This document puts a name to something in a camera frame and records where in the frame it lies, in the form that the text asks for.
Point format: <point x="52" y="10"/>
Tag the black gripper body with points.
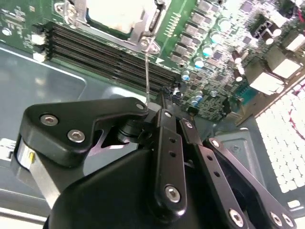
<point x="107" y="195"/>

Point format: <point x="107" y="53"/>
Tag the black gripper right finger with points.
<point x="212" y="164"/>

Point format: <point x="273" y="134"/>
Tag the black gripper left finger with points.
<point x="107" y="109"/>

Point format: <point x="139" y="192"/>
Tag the silver CPU plate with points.
<point x="112" y="12"/>

